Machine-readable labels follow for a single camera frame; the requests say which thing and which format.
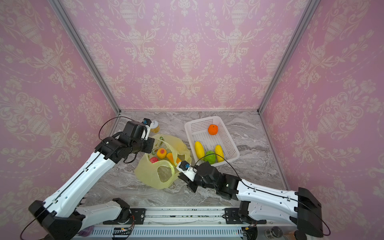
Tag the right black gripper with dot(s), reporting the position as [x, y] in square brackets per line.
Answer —
[191, 182]

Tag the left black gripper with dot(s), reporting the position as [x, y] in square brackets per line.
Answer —
[150, 144]

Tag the yellow toy starfruit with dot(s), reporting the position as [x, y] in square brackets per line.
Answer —
[219, 154]
[170, 158]

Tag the yellow plastic bag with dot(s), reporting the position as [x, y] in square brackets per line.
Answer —
[162, 174]

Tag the yellow green toy mango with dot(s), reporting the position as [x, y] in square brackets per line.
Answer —
[199, 149]

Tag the green toy fruit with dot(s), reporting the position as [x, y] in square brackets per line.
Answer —
[210, 157]

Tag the orange toy fruit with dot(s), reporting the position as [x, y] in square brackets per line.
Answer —
[213, 130]

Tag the magenta toy fruit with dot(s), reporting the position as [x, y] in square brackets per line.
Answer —
[154, 160]

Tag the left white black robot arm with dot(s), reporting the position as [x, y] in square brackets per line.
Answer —
[61, 215]

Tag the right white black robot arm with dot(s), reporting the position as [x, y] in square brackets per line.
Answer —
[300, 208]

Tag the yellow red toy peach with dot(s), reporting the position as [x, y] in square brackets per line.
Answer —
[162, 153]

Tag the small jar white lid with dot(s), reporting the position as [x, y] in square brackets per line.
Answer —
[155, 127]

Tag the round metal tin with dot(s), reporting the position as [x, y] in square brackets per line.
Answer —
[274, 233]

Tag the black round knob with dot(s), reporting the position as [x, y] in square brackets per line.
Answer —
[299, 235]

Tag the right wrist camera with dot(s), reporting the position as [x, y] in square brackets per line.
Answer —
[185, 167]

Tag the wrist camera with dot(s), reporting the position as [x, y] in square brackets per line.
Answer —
[147, 123]
[185, 167]

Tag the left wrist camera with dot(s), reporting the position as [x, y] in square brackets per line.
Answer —
[147, 123]

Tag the aluminium rail base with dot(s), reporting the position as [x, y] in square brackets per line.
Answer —
[200, 223]

